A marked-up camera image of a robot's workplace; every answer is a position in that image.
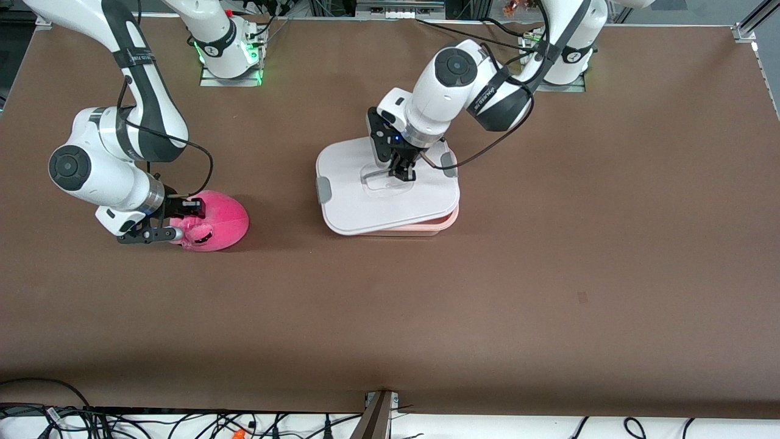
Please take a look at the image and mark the short black table cable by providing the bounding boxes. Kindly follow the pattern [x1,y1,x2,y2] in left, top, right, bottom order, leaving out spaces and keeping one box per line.
[481,17,543,40]

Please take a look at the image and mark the table frame post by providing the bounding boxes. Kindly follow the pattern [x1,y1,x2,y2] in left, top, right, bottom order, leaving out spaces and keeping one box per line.
[350,390,400,439]

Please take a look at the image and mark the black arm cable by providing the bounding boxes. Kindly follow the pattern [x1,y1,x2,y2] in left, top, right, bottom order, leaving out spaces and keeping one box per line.
[119,73,215,199]
[420,37,537,171]

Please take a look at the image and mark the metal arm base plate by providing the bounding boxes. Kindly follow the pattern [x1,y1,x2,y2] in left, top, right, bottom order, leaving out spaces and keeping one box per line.
[535,76,587,93]
[199,61,264,88]

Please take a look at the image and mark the pink plush toy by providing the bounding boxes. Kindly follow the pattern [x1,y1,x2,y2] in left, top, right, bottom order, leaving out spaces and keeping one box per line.
[169,190,250,252]

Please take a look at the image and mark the black base cable bundle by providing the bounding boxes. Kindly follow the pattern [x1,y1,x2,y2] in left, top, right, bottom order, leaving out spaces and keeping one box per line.
[241,0,293,49]

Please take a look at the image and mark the aluminium corner extrusion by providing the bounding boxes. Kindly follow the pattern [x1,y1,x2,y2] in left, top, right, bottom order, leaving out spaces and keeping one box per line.
[733,0,780,120]

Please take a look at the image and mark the black looped floor cable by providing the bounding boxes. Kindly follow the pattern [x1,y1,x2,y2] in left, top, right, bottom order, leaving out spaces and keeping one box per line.
[0,377,92,439]

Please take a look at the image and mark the long black table cable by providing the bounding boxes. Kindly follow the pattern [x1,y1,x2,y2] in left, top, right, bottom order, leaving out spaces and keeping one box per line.
[416,18,531,48]

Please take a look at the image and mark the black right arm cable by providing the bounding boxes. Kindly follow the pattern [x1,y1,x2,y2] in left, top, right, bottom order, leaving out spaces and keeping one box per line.
[119,73,215,199]

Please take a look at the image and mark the white box lid grey clips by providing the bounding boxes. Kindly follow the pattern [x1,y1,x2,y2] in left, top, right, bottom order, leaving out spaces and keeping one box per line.
[316,137,461,236]

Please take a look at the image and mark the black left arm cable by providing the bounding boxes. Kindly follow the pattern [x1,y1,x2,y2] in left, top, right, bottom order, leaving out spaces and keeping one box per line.
[420,37,537,171]

